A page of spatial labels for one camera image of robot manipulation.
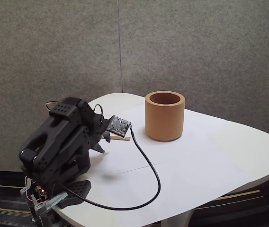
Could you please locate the wooden pen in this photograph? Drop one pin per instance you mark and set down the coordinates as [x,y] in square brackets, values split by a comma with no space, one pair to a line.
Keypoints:
[121,138]

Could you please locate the cork pen holder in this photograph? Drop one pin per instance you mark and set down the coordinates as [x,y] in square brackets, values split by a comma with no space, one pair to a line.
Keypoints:
[164,120]

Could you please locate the motor controller board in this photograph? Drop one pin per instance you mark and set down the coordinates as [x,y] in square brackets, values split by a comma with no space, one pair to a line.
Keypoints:
[39,189]

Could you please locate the grey metal table clamp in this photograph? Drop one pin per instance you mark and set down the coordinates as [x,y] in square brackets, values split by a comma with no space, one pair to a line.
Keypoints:
[49,202]

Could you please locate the white table leg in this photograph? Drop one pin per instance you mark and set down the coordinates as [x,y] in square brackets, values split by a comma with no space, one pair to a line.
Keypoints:
[177,218]

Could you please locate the bare camera circuit board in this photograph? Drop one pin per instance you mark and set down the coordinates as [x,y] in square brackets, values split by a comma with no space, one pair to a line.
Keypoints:
[119,125]

